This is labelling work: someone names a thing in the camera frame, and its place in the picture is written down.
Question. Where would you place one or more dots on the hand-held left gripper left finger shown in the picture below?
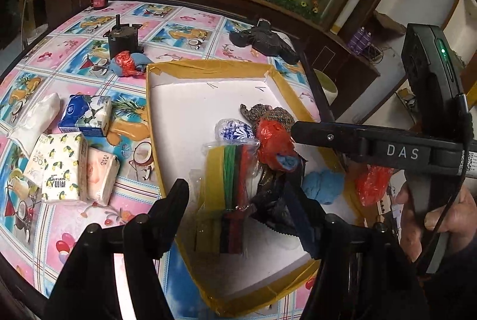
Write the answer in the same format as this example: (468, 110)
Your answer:
(175, 208)

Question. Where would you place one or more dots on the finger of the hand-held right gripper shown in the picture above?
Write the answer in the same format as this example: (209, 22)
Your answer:
(328, 137)

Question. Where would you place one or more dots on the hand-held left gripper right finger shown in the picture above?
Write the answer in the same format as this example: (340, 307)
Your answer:
(303, 223)

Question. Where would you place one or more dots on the black foil packet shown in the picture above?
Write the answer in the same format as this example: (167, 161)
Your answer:
(275, 200)

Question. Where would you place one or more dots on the blue knitted towel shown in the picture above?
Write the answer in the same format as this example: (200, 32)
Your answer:
(322, 184)

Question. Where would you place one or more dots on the blue cloth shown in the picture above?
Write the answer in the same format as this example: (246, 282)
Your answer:
(287, 161)

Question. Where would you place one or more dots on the pack of coloured strips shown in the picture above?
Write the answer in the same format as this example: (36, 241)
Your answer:
(227, 193)

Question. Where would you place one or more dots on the red plastic bag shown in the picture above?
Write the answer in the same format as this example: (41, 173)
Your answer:
(372, 180)
(274, 143)
(126, 63)

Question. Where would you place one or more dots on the brown patterned cloth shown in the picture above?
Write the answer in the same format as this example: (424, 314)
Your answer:
(272, 115)

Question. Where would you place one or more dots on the peach tissue pack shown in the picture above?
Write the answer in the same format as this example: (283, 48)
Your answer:
(100, 174)

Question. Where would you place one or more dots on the white foam box yellow tape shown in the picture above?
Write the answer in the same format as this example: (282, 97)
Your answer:
(179, 107)

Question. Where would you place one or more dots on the blue tissue pack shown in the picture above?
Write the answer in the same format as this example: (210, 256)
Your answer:
(85, 115)

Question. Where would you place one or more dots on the red and blue toy bundle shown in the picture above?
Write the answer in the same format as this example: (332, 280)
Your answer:
(141, 61)

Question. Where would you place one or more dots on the white tissue pack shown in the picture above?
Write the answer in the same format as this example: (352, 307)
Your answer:
(37, 117)

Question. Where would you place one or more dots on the person's right hand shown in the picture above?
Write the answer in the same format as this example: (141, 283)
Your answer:
(465, 208)

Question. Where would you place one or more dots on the purple bottles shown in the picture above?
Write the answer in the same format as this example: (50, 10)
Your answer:
(359, 40)

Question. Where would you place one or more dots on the black crumpled bag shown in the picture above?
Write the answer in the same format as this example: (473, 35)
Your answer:
(264, 39)

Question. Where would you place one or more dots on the black motor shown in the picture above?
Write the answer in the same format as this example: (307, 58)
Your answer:
(119, 40)

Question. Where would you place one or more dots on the printed tablecloth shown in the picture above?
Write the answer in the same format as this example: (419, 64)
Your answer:
(175, 29)

